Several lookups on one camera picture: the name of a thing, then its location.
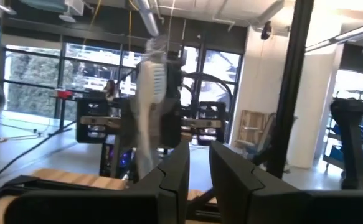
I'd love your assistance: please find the person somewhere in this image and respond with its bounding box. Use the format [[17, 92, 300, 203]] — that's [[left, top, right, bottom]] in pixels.
[[104, 79, 120, 103]]

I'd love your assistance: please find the wooden pallet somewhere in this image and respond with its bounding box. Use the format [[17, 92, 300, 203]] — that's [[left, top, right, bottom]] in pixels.
[[234, 108, 276, 149]]

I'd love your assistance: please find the black floor cable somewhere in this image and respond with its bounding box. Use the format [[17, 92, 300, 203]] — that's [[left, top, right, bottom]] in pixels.
[[0, 119, 78, 187]]

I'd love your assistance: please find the black desk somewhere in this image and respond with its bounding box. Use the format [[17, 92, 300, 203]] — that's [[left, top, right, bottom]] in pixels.
[[49, 90, 78, 138]]

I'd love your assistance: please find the green white bagged toothbrush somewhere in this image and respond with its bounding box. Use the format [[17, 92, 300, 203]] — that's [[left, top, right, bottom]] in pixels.
[[130, 34, 177, 183]]

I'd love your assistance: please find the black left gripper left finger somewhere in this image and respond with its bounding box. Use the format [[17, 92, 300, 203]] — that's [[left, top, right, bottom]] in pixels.
[[3, 140, 191, 224]]

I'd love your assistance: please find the black-framed window wall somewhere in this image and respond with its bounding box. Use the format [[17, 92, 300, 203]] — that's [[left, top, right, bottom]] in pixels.
[[0, 43, 244, 147]]

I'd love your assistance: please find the black computer tower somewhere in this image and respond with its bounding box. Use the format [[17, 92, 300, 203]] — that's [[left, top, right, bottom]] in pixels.
[[99, 141, 131, 179]]

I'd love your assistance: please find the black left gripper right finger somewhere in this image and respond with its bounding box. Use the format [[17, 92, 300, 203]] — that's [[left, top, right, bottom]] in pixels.
[[209, 140, 363, 224]]

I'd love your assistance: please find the black background robot rig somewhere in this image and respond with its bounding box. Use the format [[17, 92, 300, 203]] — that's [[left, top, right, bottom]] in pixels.
[[75, 73, 232, 147]]

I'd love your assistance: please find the blue utility cart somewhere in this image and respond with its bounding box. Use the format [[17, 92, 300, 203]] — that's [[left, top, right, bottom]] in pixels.
[[322, 88, 363, 174]]

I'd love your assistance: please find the red box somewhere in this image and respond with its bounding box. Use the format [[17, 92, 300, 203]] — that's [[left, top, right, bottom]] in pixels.
[[55, 89, 73, 100]]

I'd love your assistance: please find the grey ceiling pipe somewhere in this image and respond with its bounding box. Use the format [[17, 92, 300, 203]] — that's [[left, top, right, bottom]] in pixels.
[[136, 0, 160, 37]]

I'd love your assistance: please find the pale floor cable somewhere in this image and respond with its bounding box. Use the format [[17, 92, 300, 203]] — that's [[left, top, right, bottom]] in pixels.
[[0, 114, 53, 144]]

